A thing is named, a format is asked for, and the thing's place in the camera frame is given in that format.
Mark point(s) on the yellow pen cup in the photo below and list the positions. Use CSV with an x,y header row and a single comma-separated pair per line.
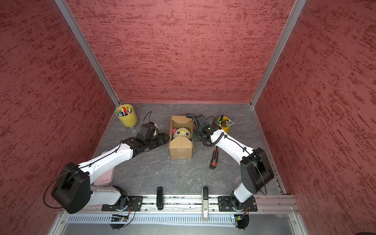
x,y
224,123
127,115

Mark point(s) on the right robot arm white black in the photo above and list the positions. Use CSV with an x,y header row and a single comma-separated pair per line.
x,y
255,169

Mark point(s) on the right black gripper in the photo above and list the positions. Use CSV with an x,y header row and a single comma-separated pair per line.
x,y
194,136

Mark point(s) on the aluminium frame rail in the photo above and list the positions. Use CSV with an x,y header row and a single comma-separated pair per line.
x,y
192,203

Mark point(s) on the white yellow toy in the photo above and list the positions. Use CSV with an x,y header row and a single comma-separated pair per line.
x,y
182,132

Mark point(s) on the yellow pen cup left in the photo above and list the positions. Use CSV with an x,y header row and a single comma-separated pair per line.
x,y
127,115

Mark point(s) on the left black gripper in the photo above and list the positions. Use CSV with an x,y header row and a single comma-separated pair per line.
x,y
162,139

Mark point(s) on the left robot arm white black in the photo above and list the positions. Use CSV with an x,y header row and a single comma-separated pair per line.
x,y
74,188

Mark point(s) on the brown cardboard express box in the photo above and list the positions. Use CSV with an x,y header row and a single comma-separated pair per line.
x,y
180,148

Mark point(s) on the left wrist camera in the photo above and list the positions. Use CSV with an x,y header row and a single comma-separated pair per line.
x,y
148,131

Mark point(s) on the yellow pen cup right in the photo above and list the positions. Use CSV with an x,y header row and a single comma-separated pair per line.
x,y
224,123

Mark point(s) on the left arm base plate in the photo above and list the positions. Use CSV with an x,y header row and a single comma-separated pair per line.
x,y
129,203

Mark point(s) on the grey black clamp handle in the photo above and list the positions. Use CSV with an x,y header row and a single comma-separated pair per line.
x,y
205,203

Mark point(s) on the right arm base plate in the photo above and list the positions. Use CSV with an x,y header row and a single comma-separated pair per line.
x,y
231,204

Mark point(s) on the red black utility knife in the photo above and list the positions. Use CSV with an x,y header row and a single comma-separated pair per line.
x,y
214,159

